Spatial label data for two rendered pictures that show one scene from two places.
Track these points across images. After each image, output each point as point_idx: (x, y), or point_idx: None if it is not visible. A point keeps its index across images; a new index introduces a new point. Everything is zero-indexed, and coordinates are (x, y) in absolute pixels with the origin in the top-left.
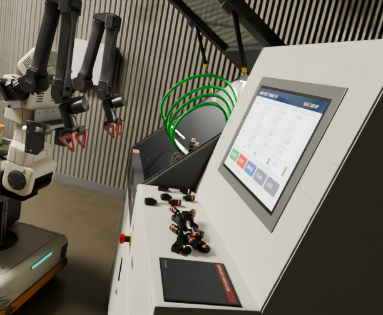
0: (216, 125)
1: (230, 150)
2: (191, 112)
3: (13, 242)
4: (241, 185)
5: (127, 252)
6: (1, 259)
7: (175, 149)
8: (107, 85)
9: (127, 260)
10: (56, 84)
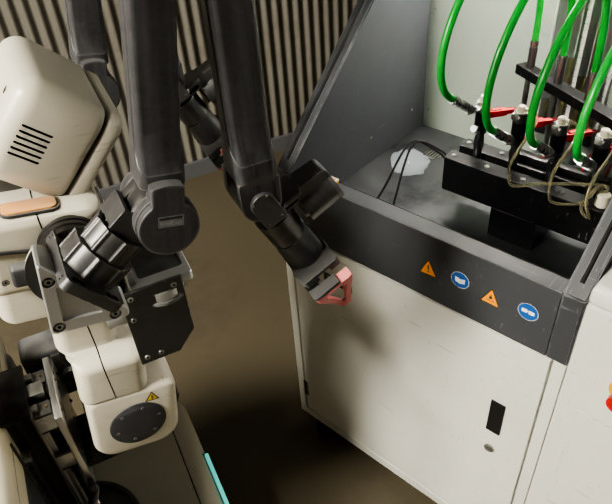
0: (409, 18)
1: None
2: (368, 18)
3: (122, 499)
4: None
5: (599, 408)
6: None
7: (356, 117)
8: (178, 57)
9: None
10: (253, 181)
